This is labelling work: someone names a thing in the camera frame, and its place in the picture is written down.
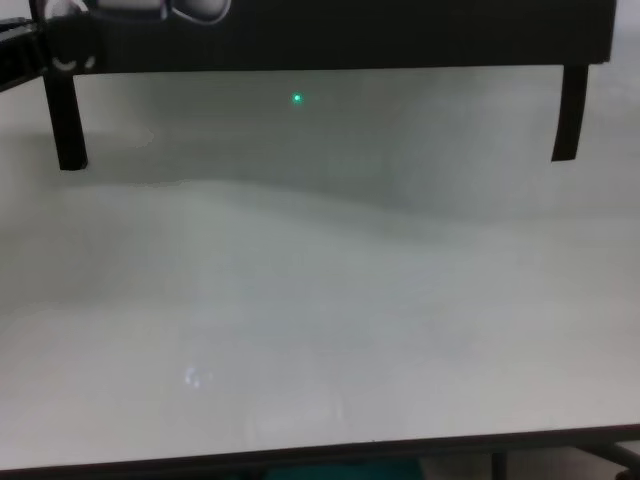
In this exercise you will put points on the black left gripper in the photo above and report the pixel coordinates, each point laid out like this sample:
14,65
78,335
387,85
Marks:
17,50

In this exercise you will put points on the black AI2 Robotics robot poster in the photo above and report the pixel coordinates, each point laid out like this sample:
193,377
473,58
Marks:
350,35

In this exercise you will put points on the dark metal table leg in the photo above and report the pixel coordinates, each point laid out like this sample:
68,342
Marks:
498,467

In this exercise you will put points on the black tape frame outline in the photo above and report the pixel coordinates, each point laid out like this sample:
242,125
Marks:
70,125

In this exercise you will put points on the dark slanted table frame bar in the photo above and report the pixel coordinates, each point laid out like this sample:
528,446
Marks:
610,460

